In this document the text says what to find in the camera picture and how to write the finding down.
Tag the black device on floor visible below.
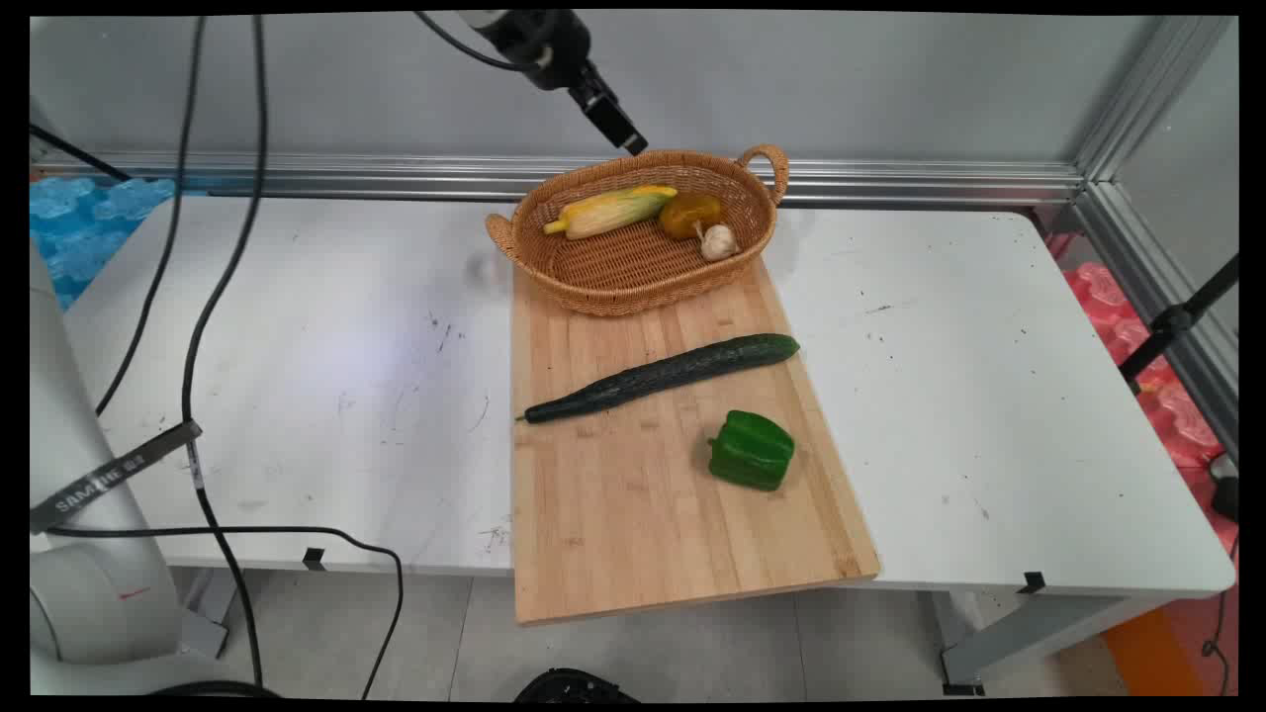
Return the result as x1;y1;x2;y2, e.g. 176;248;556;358
1209;452;1239;524

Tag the slanted aluminium frame rail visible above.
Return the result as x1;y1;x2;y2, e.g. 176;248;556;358
1070;14;1239;461

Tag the dark green cucumber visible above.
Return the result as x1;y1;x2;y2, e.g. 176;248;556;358
515;333;801;425

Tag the blue foam mat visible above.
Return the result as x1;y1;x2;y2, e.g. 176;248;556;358
30;176;179;310

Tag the grey printed velcro strap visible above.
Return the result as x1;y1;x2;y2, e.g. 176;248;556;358
30;419;205;535

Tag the horizontal aluminium frame rail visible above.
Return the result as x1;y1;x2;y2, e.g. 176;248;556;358
40;150;1086;209

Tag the black wall cable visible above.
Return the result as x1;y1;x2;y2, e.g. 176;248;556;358
30;123;133;183

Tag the green bell pepper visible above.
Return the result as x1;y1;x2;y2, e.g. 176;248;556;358
707;409;796;492

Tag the woven wicker basket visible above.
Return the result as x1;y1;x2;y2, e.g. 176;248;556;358
485;144;790;318

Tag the black tripod stand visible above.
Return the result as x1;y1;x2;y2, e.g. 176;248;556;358
1118;254;1239;395

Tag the red foam mat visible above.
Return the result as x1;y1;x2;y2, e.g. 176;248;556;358
1046;232;1239;555

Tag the thick black cable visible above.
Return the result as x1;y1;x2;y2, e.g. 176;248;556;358
181;14;268;693

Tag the black floor cable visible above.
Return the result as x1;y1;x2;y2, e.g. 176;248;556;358
45;525;406;700

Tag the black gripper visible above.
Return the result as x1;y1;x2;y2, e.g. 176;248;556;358
473;10;650;157

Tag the grey table leg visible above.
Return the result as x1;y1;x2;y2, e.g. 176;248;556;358
930;591;1173;696
176;568;241;661

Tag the wooden cutting board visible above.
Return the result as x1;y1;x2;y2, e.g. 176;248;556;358
510;252;881;627

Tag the thin black cable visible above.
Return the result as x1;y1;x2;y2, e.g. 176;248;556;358
95;14;209;418

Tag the yellow corn cob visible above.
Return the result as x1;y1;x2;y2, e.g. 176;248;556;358
542;185;679;241

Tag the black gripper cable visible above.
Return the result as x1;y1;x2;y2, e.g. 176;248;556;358
413;10;530;72

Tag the white garlic bulb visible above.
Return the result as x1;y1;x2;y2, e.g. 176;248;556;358
692;221;740;263

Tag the black round floor object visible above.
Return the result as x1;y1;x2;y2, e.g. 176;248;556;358
513;667;642;704

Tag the orange-yellow round fruit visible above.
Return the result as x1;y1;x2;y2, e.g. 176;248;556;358
659;193;724;241

